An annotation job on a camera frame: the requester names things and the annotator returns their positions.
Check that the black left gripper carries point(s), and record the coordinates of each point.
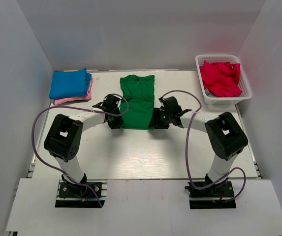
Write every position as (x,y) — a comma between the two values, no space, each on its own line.
(119,122)

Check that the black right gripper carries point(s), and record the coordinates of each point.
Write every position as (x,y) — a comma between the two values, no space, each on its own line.
(156,117)

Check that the green t shirt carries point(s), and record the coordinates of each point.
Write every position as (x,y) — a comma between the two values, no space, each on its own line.
(139,94)

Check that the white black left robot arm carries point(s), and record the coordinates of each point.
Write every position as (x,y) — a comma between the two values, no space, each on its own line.
(64,136)

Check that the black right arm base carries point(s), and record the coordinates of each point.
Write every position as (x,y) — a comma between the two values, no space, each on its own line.
(215,197)

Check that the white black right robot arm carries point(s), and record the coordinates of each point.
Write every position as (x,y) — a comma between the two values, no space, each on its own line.
(226,137)

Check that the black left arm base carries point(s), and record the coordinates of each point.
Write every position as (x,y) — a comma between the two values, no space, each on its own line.
(82,197)

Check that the folded blue t shirt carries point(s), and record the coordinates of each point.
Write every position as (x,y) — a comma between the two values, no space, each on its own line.
(67,84)

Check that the folded pink t shirt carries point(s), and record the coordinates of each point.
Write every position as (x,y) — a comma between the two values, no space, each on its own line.
(87,97)

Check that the crumpled red t shirt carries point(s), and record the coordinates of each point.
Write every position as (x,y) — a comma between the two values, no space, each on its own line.
(221,78)

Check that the white plastic basket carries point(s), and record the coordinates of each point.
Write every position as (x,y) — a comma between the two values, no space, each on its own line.
(243,84)

